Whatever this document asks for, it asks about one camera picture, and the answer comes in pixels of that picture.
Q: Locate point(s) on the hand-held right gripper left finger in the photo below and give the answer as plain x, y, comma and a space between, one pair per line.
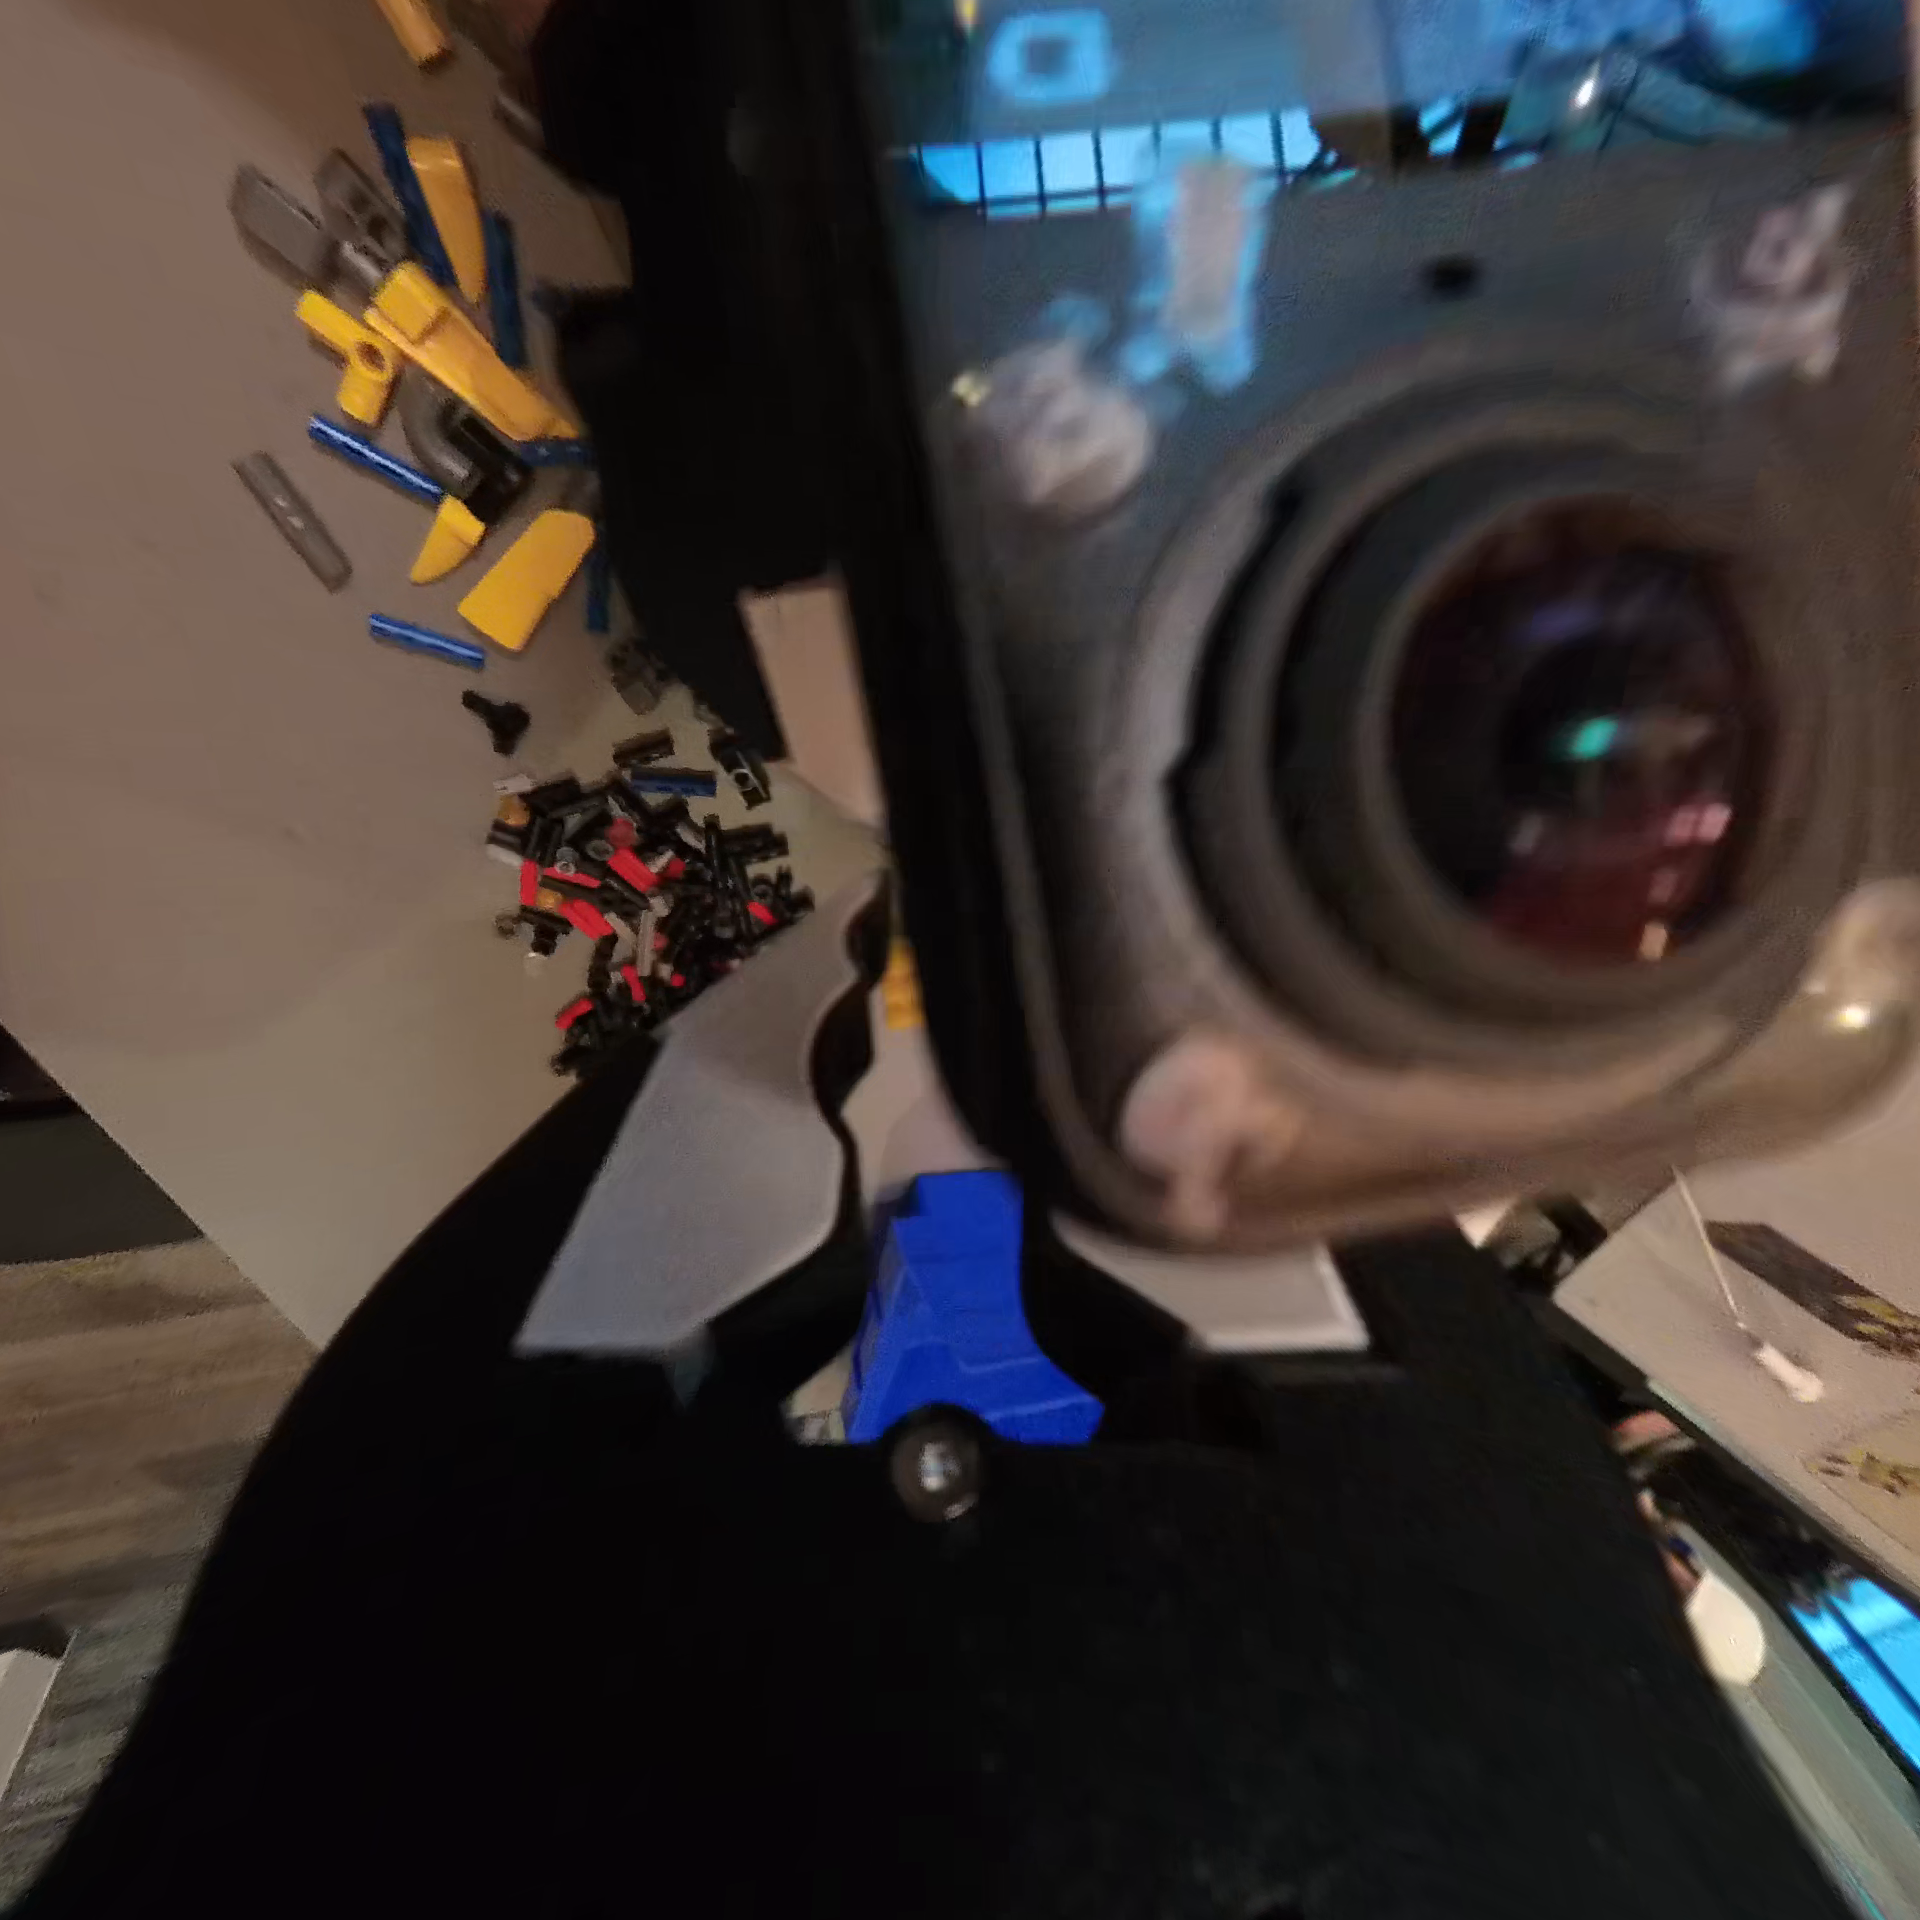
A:
704, 1185

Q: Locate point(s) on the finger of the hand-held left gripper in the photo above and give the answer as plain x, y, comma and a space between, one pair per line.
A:
820, 675

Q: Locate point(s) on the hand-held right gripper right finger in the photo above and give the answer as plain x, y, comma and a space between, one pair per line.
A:
1260, 1298

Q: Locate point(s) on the yellow black brick assembly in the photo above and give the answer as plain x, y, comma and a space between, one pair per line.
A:
901, 989

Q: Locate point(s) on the small black brick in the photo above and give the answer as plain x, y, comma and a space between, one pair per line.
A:
744, 763

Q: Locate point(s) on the blue axle pin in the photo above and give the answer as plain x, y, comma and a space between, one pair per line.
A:
672, 780
376, 456
429, 637

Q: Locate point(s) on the small grey brick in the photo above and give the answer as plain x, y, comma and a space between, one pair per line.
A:
639, 677

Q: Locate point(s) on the pile of yellow grey bricks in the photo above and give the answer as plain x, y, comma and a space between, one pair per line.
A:
452, 345

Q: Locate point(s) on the pile of black red pins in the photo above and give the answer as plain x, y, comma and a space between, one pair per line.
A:
645, 900

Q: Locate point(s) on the blue storage box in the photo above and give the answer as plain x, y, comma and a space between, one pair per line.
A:
960, 1320

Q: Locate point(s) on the grey curved brick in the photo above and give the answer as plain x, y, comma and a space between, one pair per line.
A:
452, 434

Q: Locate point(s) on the large yellow curved brick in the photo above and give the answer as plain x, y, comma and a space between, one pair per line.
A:
524, 580

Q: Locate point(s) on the black T connector brick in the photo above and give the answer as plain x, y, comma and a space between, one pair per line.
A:
495, 721

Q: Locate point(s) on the yellow holed connector brick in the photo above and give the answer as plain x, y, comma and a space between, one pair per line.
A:
359, 375

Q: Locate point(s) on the small yellow pointed brick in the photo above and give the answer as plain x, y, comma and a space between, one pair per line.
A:
446, 543

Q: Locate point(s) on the instruction booklet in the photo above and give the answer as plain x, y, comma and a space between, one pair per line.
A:
1651, 1305

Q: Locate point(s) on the grey cylinder connector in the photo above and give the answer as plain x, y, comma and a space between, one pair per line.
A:
294, 521

